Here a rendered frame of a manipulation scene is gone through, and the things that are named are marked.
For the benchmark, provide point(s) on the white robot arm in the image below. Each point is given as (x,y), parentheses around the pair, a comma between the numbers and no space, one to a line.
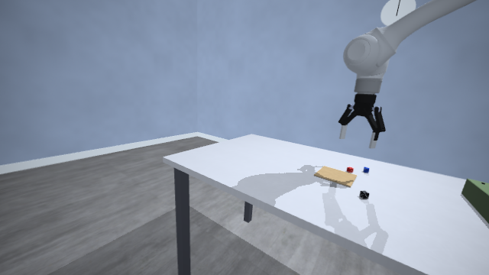
(364,54)

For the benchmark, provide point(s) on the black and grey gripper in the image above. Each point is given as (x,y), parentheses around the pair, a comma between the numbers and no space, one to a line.
(364,106)

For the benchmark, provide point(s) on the tan flat mat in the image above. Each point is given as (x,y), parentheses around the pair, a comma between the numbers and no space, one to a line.
(336,176)

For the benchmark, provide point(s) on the black die with white pips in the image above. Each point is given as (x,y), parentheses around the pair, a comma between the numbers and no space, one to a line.
(364,194)

